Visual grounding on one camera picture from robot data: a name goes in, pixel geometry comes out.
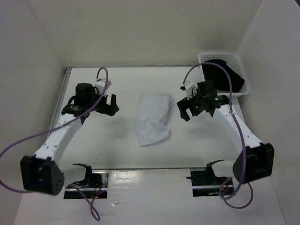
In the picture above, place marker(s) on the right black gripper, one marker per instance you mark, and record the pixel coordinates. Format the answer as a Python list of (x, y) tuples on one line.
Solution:
[(184, 103)]

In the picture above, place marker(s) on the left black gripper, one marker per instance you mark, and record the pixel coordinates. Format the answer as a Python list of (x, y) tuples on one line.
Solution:
[(107, 108)]

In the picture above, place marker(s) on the white skirt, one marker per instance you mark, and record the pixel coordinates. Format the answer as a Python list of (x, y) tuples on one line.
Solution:
[(152, 118)]

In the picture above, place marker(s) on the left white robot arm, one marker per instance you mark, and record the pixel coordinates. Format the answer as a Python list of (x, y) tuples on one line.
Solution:
[(40, 172)]

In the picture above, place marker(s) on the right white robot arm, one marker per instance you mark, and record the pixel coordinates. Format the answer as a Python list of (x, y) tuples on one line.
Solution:
[(254, 158)]

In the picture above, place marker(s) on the black skirt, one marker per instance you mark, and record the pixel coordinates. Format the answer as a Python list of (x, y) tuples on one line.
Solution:
[(220, 79)]

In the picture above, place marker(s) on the white plastic basket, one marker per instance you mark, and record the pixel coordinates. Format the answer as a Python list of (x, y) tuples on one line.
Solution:
[(234, 62)]

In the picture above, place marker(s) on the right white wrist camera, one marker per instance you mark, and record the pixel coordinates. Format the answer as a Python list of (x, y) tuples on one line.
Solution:
[(190, 89)]

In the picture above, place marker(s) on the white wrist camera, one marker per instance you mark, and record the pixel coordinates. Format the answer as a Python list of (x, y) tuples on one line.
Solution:
[(190, 89), (103, 85)]

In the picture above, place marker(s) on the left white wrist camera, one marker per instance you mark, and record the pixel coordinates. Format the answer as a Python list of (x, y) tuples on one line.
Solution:
[(103, 85)]

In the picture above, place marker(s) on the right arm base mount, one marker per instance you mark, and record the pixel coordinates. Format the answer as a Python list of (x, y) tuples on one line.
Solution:
[(211, 179)]

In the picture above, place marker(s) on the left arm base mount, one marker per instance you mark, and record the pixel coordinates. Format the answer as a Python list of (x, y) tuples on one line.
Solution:
[(93, 185)]

